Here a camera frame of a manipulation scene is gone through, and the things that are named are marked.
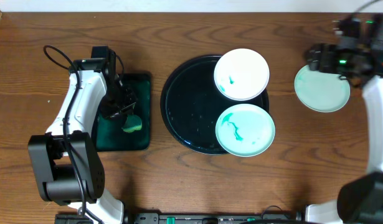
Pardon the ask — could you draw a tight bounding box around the green sponge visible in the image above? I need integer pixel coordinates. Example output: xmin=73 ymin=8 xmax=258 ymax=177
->
xmin=122 ymin=114 xmax=143 ymax=133

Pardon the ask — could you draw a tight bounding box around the mint green plate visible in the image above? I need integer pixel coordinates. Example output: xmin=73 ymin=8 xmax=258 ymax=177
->
xmin=215 ymin=104 xmax=276 ymax=157
xmin=294 ymin=65 xmax=351 ymax=113

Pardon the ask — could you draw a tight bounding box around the pink white plate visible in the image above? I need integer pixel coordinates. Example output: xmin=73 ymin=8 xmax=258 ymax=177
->
xmin=214 ymin=49 xmax=270 ymax=101

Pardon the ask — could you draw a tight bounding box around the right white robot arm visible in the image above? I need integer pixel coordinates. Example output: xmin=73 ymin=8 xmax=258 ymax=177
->
xmin=303 ymin=12 xmax=383 ymax=223

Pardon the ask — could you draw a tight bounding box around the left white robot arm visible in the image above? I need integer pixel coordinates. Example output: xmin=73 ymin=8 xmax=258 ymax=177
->
xmin=27 ymin=46 xmax=137 ymax=223

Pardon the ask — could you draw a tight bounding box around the black rectangular water tray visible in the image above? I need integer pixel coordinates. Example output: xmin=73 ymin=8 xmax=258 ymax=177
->
xmin=92 ymin=73 xmax=151 ymax=152

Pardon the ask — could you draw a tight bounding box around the black round tray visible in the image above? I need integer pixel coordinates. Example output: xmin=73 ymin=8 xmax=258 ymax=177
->
xmin=161 ymin=55 xmax=269 ymax=155

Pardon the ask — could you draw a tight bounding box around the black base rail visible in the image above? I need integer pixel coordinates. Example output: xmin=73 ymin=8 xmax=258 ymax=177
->
xmin=54 ymin=205 xmax=304 ymax=224

